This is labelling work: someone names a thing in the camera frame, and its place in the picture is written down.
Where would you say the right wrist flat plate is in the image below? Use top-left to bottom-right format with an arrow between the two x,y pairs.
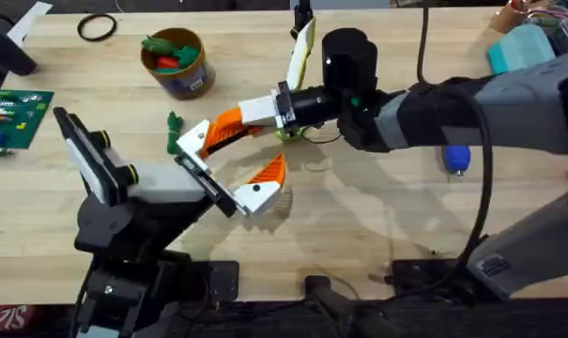
284,16 -> 318,93

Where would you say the heap of colourful items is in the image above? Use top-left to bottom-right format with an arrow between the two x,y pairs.
508,0 -> 568,54

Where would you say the green board with blocks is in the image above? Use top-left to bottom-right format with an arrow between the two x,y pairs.
0,87 -> 55,157

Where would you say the teal box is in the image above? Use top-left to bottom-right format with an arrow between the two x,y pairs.
486,23 -> 558,76

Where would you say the brown tape roll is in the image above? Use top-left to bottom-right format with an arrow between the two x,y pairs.
492,0 -> 530,35

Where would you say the red printed box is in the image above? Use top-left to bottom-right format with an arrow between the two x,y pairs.
0,304 -> 37,332

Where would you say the orange ribbed wedge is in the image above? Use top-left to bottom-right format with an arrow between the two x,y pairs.
198,133 -> 223,160

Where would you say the brown tub with toys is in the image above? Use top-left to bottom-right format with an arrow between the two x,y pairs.
139,26 -> 217,101

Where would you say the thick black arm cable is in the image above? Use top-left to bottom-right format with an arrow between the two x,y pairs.
386,77 -> 496,301

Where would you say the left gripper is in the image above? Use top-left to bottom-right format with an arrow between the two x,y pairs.
73,118 -> 288,259

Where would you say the black stand pole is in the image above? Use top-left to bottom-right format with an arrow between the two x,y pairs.
303,274 -> 360,338

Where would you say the green vegetable toy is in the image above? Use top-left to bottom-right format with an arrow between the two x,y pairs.
165,111 -> 186,157

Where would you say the right plate black cable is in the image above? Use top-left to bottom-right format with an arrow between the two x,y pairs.
290,0 -> 315,41

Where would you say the green disc with holes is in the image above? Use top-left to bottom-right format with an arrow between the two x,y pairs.
273,125 -> 309,144

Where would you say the black rubber ring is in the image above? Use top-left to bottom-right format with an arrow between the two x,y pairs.
76,12 -> 119,43

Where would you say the thin black hanging cable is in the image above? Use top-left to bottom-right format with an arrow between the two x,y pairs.
415,0 -> 432,85

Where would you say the blue electric screwdriver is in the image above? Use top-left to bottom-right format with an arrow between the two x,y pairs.
441,144 -> 473,178

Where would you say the black rail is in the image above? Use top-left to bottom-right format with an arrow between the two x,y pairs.
165,299 -> 568,338

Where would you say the thin black wire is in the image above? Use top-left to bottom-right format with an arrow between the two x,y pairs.
300,125 -> 344,146

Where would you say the white paper sheet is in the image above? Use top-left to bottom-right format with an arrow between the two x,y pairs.
6,1 -> 54,48

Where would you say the black box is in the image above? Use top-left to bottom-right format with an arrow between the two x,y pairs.
0,22 -> 38,79

